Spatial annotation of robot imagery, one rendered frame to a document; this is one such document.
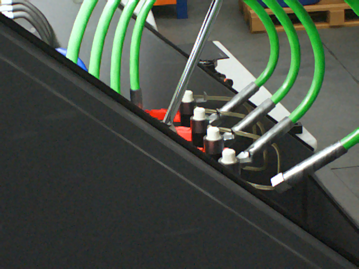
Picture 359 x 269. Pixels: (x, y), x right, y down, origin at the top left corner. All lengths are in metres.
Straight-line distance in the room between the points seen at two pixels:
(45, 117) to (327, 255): 0.27
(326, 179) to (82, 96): 0.85
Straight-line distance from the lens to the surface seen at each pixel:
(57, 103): 0.60
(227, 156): 1.03
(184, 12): 6.26
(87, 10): 0.92
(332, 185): 1.38
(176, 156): 0.64
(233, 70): 1.87
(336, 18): 5.83
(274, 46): 1.27
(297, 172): 0.95
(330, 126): 4.12
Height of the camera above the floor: 1.56
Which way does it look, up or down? 22 degrees down
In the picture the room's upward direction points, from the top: 4 degrees counter-clockwise
